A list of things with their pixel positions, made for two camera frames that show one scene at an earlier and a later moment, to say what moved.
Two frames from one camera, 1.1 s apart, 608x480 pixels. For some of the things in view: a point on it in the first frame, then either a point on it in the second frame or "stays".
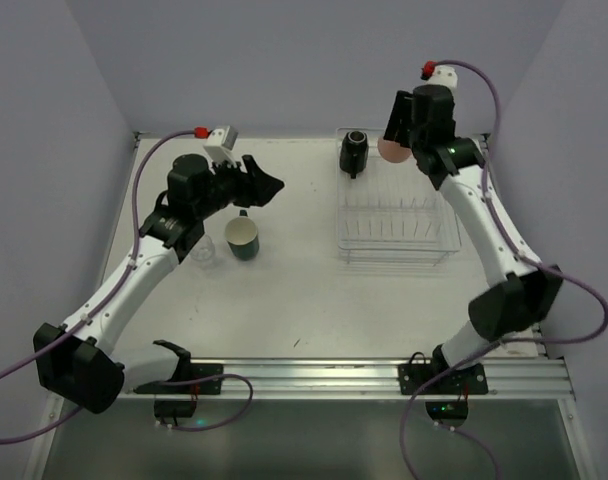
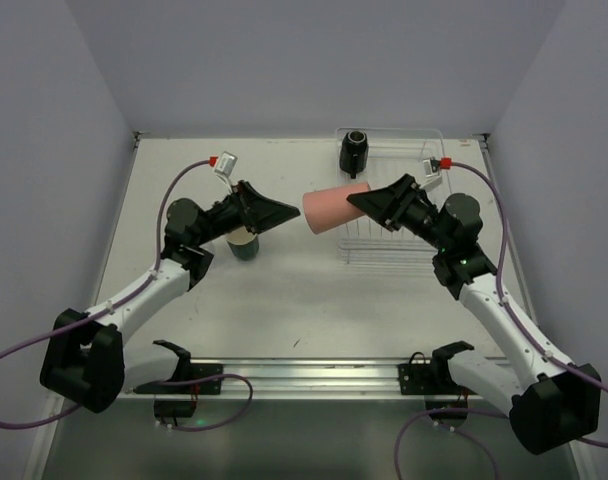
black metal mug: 354,152 stays
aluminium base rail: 501,378 stays
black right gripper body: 399,120 -> 403,201
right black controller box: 438,410 stays
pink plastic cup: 392,151 -> 328,208
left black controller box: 175,408 stays
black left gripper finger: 261,187 -> 260,213
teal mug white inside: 241,233 stays
